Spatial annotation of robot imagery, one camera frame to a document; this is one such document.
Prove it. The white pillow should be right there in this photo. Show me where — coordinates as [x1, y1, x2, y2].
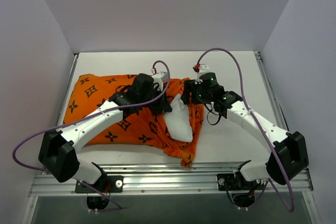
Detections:
[163, 94, 193, 143]

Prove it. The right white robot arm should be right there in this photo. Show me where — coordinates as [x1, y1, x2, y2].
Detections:
[181, 72, 309, 189]

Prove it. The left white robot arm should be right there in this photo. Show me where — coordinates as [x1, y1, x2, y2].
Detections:
[38, 72, 172, 192]

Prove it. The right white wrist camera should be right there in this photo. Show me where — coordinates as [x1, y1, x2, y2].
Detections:
[193, 63, 211, 79]

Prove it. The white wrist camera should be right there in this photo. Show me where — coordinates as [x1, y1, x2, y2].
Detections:
[152, 69, 168, 83]
[193, 63, 211, 79]

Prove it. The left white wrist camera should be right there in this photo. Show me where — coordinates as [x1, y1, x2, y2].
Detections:
[152, 69, 168, 83]

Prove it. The aluminium frame rail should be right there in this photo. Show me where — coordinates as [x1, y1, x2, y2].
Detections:
[29, 162, 313, 197]

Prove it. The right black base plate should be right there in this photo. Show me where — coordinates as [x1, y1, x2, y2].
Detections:
[216, 173, 265, 191]

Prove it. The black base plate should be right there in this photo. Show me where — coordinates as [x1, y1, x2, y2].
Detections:
[216, 173, 265, 191]
[75, 175, 124, 194]

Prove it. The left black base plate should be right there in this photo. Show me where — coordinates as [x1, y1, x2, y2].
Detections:
[75, 175, 124, 194]

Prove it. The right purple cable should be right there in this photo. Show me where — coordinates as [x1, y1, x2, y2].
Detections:
[196, 47, 295, 213]

